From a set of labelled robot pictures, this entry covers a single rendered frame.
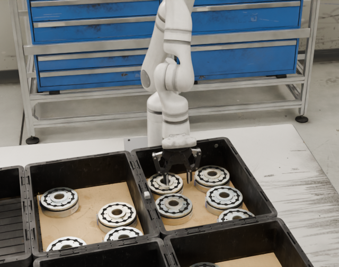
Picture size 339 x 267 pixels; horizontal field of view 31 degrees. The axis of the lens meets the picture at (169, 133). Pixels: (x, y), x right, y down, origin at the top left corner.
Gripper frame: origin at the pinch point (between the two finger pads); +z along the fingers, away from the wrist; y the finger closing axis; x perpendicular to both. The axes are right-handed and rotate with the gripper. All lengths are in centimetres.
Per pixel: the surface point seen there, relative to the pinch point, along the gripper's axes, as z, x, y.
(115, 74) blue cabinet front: 41, -180, 11
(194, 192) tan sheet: 5.1, -0.1, -4.8
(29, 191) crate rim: -5.7, 7.6, 40.0
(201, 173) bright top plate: 1.8, -4.5, -7.6
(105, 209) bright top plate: 1.9, 8.3, 21.0
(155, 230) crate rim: -4.2, 27.9, 9.1
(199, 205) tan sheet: 5.4, 6.3, -5.2
